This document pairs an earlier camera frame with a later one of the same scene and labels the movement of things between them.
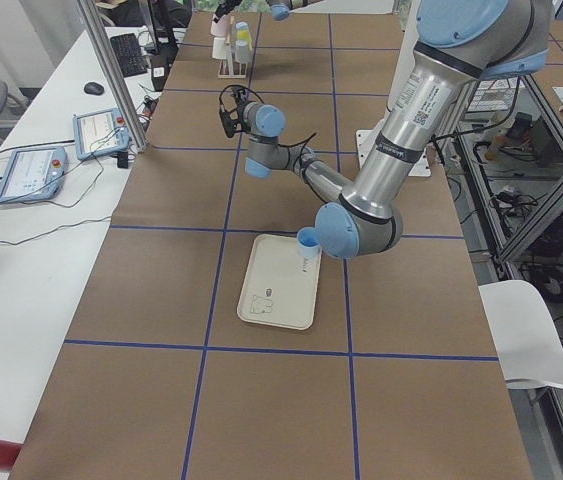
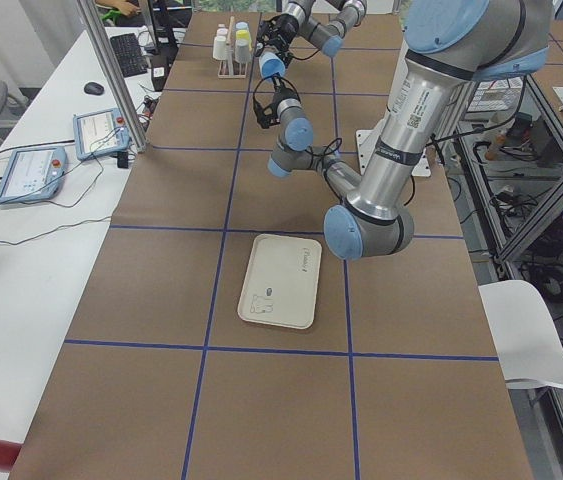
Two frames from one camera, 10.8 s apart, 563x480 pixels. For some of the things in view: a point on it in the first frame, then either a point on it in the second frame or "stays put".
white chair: [530, 353] stays put
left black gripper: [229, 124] to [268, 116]
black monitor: [164, 16] stays put
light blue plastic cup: [308, 246] to [271, 63]
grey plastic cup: [243, 54] stays put
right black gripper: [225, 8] to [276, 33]
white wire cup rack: [229, 67] stays put
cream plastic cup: [221, 50] stays put
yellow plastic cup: [244, 35] stays put
